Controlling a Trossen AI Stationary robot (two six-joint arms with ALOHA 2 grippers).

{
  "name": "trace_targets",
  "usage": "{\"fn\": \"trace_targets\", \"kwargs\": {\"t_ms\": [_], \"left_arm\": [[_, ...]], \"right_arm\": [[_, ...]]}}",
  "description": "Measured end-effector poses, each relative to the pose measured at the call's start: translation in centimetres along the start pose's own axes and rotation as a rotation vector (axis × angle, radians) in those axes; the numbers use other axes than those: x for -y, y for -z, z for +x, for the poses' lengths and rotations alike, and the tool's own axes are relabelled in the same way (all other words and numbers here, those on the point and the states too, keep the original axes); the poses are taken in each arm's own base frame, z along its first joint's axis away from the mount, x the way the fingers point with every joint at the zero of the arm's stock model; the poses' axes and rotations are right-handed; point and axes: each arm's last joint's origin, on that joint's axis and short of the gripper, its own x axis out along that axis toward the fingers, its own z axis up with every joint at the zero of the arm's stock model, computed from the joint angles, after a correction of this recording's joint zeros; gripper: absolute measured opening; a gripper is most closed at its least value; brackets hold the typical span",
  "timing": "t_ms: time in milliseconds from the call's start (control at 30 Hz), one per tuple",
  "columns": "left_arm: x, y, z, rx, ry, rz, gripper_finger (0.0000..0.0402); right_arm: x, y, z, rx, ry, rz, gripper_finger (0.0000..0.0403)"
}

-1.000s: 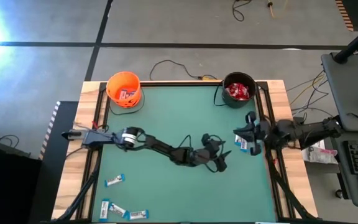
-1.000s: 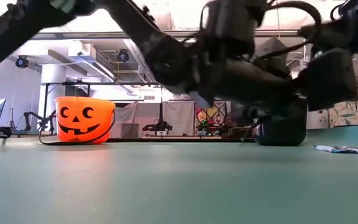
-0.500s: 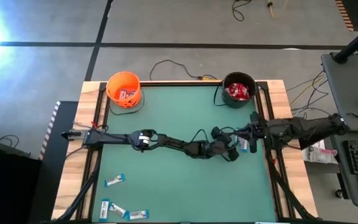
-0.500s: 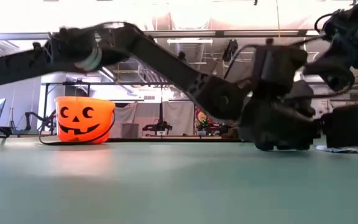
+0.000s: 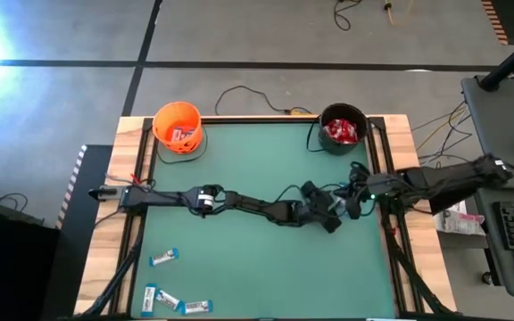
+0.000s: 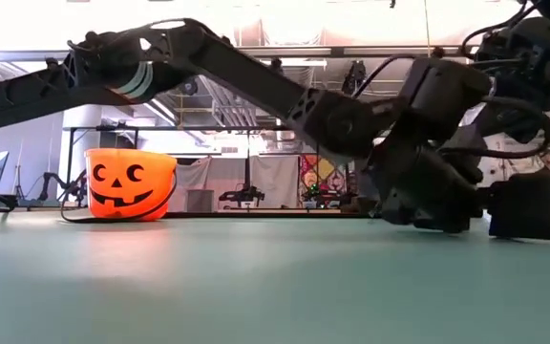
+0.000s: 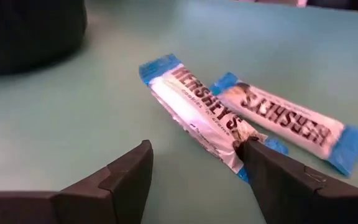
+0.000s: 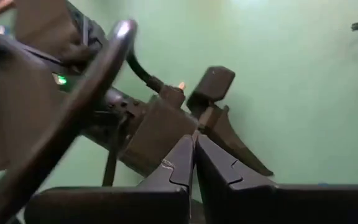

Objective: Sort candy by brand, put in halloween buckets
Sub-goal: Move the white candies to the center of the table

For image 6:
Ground colourful patchwork quilt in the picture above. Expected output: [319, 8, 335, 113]
[299, 153, 352, 202]

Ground white hanging sheet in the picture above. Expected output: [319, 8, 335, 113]
[169, 156, 250, 213]
[249, 155, 301, 210]

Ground black hanging cable reel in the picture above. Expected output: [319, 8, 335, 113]
[341, 60, 368, 97]

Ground orange pumpkin bucket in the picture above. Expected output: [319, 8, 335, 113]
[59, 147, 179, 225]

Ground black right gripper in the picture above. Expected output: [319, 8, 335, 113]
[473, 16, 550, 114]

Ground grey overhead frame beam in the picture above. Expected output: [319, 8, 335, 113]
[0, 45, 465, 62]

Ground grey waste bin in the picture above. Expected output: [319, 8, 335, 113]
[186, 189, 215, 213]

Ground white ceiling light fixture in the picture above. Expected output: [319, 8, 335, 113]
[264, 59, 328, 68]

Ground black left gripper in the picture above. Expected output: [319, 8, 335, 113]
[374, 59, 492, 235]

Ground yellow hanging cable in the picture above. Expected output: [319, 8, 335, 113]
[422, 0, 436, 49]

